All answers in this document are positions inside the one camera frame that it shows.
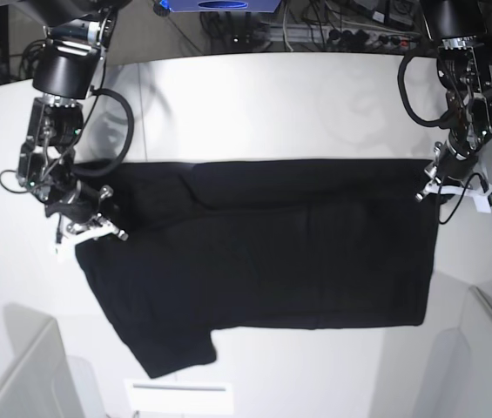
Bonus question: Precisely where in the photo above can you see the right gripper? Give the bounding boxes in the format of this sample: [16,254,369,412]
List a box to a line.
[44,180,118,231]

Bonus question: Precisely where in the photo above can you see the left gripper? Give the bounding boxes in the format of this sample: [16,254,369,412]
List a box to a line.
[423,141,478,196]

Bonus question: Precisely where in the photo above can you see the black T-shirt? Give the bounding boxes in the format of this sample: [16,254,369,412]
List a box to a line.
[75,159,438,378]

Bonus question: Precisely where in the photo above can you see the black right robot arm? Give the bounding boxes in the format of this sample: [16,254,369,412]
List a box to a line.
[15,1,134,239]

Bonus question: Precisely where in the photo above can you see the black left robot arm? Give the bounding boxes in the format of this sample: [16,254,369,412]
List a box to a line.
[397,1,492,200]

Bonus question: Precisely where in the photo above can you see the power strip with plugs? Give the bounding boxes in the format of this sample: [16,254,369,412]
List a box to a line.
[327,29,421,51]

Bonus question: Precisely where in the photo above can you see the white bin left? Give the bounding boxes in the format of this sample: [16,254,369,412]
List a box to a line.
[0,304,107,417]

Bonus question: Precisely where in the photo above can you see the white bin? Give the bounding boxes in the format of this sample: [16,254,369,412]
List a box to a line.
[0,304,107,417]
[413,287,492,417]

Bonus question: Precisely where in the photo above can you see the white bin right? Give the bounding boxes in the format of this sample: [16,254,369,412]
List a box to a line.
[413,287,492,417]

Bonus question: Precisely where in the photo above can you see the blue box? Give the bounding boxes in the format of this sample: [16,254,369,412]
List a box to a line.
[159,0,280,13]

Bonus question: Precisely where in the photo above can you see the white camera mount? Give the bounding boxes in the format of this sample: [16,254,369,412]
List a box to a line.
[415,181,492,213]
[53,223,129,263]

